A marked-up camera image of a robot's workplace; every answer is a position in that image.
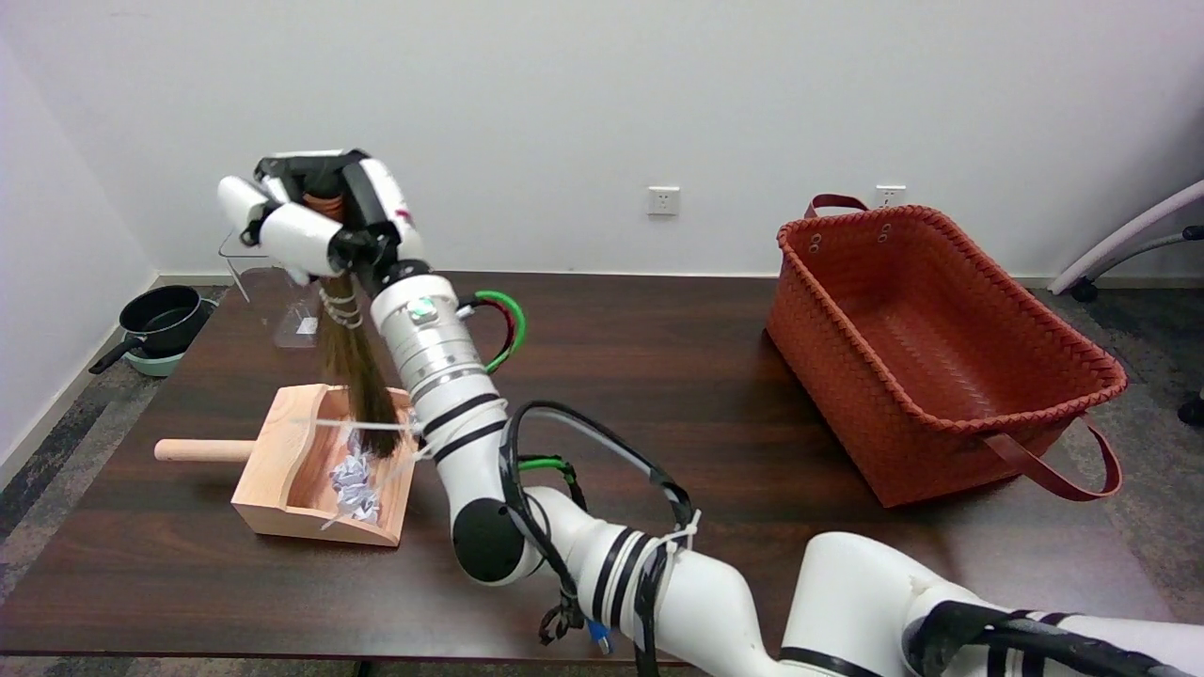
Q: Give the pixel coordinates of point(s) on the black frying pan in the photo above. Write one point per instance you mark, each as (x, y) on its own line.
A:
(165, 315)

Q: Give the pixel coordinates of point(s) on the green pot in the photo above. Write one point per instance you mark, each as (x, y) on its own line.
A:
(155, 364)

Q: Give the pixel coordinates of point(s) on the brown straw hand broom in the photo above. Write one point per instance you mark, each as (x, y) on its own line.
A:
(362, 395)

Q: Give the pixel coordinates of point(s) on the red woven basket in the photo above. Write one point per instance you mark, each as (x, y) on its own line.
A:
(941, 329)

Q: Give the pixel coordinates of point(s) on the clear plastic container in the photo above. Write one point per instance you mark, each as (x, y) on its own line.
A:
(282, 310)

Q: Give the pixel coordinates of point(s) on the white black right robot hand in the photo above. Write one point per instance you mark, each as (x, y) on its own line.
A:
(301, 240)

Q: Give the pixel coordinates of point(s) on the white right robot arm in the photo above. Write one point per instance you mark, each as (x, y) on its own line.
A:
(433, 357)

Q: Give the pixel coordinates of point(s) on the white grey chair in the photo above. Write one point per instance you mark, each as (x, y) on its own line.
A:
(1129, 230)

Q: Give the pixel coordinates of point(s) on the black caster wheel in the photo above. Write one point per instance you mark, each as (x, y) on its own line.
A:
(1193, 411)

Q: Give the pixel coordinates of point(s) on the light wooden dustpan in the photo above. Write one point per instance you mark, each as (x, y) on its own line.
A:
(282, 470)

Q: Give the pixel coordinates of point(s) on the white wall socket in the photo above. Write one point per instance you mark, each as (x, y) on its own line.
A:
(891, 195)
(663, 200)

